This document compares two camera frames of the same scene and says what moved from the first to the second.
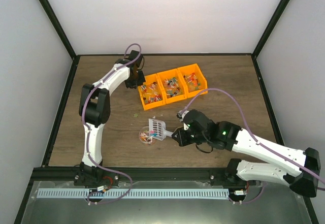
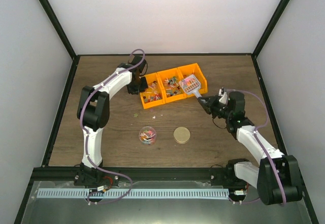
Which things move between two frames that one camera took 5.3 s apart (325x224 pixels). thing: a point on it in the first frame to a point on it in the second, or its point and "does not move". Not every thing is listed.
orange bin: (152, 93) does not move
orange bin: (171, 86) does not move
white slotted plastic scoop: (157, 129) to (190, 84)
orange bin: (194, 81) does not move
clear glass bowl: (144, 137) does not move
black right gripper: (181, 139) to (211, 101)
